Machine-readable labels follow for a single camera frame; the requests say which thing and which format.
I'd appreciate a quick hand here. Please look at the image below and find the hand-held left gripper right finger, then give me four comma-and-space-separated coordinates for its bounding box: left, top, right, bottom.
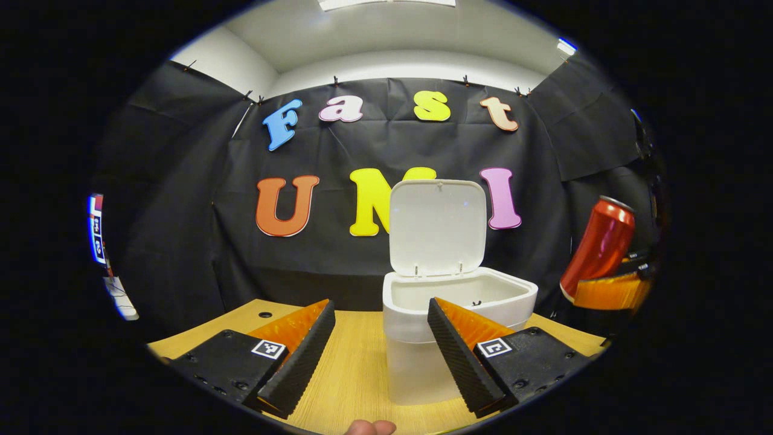
427, 297, 589, 419

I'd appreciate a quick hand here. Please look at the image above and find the computer monitor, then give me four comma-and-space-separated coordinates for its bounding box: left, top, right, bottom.
88, 193, 107, 266

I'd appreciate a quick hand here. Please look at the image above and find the white desktop garbage bin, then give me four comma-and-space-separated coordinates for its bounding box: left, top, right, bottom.
382, 179, 539, 406

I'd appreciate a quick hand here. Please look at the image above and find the white side table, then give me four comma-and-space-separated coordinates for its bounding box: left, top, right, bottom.
101, 276, 140, 321

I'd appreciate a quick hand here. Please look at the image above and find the black backdrop cloth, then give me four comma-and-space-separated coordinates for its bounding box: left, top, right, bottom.
91, 51, 668, 339

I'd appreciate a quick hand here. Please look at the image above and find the wooden desktop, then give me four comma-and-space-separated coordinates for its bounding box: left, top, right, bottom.
148, 299, 608, 435

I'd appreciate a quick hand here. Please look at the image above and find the large ceiling light panel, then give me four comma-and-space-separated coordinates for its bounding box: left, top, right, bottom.
318, 0, 457, 12

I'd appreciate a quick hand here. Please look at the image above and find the red pop can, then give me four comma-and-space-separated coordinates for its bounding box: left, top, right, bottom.
560, 196, 637, 303

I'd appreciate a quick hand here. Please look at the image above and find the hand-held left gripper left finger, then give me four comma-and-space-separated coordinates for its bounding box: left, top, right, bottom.
169, 298, 336, 421

